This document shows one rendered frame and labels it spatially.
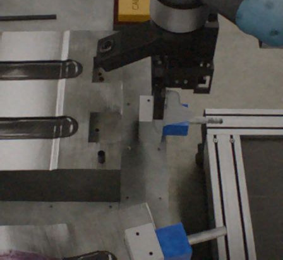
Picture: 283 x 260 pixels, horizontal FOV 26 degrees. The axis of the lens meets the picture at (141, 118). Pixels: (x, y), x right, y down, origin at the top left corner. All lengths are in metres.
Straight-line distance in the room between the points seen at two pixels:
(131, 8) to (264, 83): 1.10
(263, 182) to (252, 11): 1.05
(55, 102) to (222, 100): 1.22
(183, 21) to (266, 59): 1.49
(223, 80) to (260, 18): 1.49
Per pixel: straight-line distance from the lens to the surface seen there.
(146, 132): 0.94
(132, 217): 0.83
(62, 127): 0.87
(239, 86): 2.11
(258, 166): 1.67
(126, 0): 1.12
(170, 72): 0.82
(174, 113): 0.88
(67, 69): 0.94
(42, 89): 0.91
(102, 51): 0.84
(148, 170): 0.93
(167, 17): 0.74
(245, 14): 0.65
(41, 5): 1.17
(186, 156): 1.91
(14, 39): 0.99
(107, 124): 0.90
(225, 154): 1.66
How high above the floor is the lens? 1.58
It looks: 53 degrees down
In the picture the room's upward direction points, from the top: 3 degrees clockwise
